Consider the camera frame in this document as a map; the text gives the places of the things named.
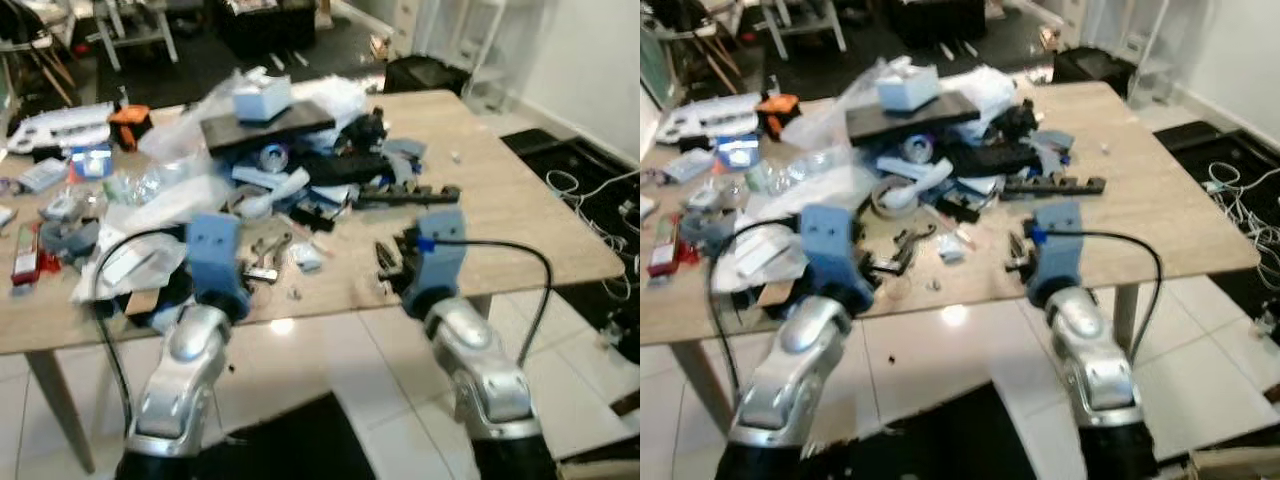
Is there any black power strip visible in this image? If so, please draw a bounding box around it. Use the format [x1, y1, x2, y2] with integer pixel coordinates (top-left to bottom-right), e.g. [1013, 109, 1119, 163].
[1002, 174, 1109, 199]
[354, 182, 464, 210]

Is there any white curved plastic item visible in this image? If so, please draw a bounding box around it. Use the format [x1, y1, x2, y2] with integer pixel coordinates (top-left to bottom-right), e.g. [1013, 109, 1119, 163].
[885, 159, 957, 209]
[243, 167, 312, 216]

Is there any black cloth pouch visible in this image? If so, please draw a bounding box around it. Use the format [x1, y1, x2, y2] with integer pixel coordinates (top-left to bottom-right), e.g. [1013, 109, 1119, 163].
[120, 285, 198, 328]

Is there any grey plastic part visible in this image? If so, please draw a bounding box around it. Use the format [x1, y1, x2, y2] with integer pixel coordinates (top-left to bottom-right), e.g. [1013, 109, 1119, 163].
[1029, 129, 1077, 177]
[384, 137, 427, 187]

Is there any light wooden table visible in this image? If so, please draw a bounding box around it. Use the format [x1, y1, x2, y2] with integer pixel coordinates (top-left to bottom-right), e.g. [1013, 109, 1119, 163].
[0, 88, 626, 476]
[640, 80, 1261, 441]

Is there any flat white carton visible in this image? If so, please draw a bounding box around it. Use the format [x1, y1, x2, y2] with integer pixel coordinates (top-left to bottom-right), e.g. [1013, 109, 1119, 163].
[735, 238, 791, 281]
[100, 247, 153, 287]

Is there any black flat board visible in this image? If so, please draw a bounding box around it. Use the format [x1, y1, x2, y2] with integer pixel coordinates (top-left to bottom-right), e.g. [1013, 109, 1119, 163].
[845, 92, 982, 147]
[200, 100, 337, 157]

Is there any clear bag with papers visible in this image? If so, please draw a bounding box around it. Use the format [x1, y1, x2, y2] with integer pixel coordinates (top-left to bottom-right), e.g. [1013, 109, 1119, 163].
[714, 224, 813, 297]
[70, 232, 193, 304]

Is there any clear plastic bottle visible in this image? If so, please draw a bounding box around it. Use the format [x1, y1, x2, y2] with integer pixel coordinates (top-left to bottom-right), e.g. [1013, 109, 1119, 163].
[104, 169, 162, 207]
[744, 159, 802, 197]

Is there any white rectangular box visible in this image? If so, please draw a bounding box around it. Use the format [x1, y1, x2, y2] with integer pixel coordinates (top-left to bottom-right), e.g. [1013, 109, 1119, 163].
[231, 68, 294, 124]
[877, 60, 942, 113]

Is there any tall clear plastic bag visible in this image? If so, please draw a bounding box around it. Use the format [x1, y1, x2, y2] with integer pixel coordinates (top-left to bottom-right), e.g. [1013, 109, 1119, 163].
[800, 58, 893, 166]
[140, 70, 249, 181]

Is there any white plastic bag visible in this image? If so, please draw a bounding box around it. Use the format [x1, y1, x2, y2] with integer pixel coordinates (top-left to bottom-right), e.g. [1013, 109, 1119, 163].
[294, 77, 367, 127]
[940, 67, 1017, 117]

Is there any black floor mat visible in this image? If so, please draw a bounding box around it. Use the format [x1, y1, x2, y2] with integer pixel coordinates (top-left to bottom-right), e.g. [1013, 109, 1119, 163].
[800, 384, 1033, 480]
[225, 394, 377, 480]
[1154, 119, 1280, 321]
[499, 127, 641, 361]

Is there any blue grey tape dispenser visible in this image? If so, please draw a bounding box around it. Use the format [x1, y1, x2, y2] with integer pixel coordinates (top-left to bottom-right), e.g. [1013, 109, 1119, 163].
[680, 209, 737, 257]
[40, 217, 102, 264]

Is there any black box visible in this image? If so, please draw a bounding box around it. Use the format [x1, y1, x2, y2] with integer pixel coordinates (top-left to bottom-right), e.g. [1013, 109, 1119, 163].
[382, 54, 472, 97]
[1049, 46, 1137, 90]

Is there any blue label plastic packet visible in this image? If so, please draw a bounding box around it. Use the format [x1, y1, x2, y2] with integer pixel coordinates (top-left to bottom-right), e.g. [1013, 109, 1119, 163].
[70, 145, 114, 182]
[714, 135, 764, 172]

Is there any orange black tool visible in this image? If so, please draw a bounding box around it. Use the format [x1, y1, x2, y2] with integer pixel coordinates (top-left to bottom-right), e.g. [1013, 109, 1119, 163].
[107, 102, 152, 152]
[754, 92, 802, 140]

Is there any long red white box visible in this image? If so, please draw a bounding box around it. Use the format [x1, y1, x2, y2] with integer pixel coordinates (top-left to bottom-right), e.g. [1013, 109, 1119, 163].
[647, 214, 682, 279]
[11, 224, 42, 287]

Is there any light blue ribbed case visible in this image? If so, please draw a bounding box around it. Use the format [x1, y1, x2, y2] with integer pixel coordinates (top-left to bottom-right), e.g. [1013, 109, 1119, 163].
[17, 157, 70, 195]
[661, 147, 717, 185]

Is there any black cabinet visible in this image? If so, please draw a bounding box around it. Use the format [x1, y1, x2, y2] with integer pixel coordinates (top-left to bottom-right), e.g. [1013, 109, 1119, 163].
[884, 0, 992, 52]
[214, 0, 320, 57]

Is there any long white flat plastic part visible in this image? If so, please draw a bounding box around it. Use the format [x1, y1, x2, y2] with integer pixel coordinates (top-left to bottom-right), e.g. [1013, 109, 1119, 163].
[655, 95, 761, 147]
[5, 103, 117, 157]

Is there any white metal stand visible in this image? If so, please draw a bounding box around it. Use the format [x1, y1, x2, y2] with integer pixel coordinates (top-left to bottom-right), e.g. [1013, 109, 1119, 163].
[94, 0, 182, 72]
[759, 0, 847, 57]

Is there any cardboard box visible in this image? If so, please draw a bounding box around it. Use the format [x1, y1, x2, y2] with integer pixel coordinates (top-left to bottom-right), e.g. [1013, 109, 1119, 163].
[1189, 444, 1280, 480]
[554, 434, 641, 480]

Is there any wooden chair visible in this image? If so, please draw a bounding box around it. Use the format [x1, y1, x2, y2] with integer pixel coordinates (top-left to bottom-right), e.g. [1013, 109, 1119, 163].
[0, 0, 83, 107]
[645, 0, 747, 97]

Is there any green glass partition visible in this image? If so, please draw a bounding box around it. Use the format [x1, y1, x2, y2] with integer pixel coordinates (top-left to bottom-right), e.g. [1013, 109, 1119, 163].
[640, 25, 669, 111]

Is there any grey-blue right wrist camera mount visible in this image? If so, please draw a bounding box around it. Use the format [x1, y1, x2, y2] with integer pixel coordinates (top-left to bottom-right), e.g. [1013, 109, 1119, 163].
[404, 207, 469, 301]
[1029, 199, 1087, 303]

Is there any grey-blue wrist camera mount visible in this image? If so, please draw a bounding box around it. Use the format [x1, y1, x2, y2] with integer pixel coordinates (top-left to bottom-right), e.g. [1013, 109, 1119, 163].
[404, 207, 469, 301]
[798, 204, 873, 313]
[1029, 199, 1087, 303]
[183, 212, 253, 319]

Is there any grey-blue left wrist camera mount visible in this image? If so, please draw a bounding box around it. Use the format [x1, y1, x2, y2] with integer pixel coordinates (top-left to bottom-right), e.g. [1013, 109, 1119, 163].
[798, 204, 873, 313]
[183, 212, 253, 319]

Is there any black camera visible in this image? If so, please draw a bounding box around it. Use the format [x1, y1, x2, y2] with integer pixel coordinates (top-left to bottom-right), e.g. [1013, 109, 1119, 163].
[344, 107, 392, 152]
[989, 99, 1040, 142]

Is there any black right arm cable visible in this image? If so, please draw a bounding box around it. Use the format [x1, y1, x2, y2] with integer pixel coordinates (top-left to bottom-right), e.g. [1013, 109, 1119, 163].
[438, 238, 554, 371]
[1050, 230, 1167, 363]

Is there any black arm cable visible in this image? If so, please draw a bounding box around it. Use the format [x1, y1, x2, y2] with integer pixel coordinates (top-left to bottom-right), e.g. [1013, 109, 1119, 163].
[438, 238, 554, 371]
[705, 218, 803, 403]
[1050, 230, 1167, 363]
[92, 228, 191, 426]

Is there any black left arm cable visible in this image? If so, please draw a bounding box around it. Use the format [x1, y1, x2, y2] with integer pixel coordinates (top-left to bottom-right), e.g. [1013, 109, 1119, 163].
[92, 228, 191, 426]
[705, 218, 803, 403]

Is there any light blue case with strap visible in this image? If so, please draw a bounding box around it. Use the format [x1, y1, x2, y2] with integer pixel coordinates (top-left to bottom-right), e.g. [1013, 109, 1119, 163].
[39, 191, 84, 222]
[682, 184, 727, 214]

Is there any white cable bundle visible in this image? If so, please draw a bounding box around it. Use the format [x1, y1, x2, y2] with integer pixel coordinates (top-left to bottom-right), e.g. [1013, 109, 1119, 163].
[1204, 159, 1280, 271]
[544, 167, 641, 263]

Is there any white shelf frame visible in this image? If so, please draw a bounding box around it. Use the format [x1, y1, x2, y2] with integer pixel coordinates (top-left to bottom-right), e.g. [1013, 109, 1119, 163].
[1079, 0, 1202, 107]
[414, 0, 547, 112]

